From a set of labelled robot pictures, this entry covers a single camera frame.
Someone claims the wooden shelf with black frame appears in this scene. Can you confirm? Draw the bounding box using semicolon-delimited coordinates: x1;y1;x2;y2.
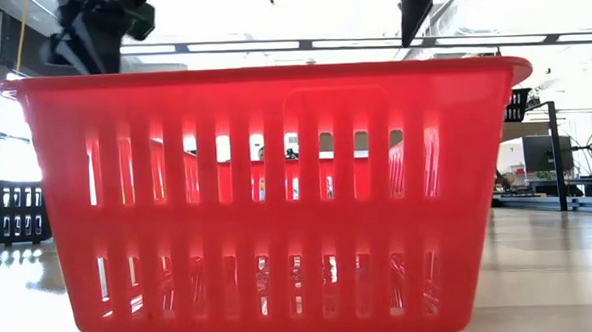
495;98;569;215

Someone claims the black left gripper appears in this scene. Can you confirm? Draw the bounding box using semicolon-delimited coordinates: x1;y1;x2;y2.
42;0;159;78

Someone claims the black slotted plastic basket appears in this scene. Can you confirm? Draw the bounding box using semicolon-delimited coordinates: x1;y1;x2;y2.
0;175;54;248
502;87;533;124

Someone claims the dark computer monitor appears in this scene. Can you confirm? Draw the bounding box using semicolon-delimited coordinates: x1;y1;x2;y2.
521;132;577;176

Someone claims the thin yellow cable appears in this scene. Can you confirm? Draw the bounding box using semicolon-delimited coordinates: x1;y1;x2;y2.
11;0;32;74

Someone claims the black aluminium table frame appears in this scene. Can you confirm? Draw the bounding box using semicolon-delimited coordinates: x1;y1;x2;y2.
490;190;592;221

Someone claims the red slotted plastic basket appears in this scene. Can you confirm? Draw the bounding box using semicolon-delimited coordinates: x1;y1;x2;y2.
0;54;545;332

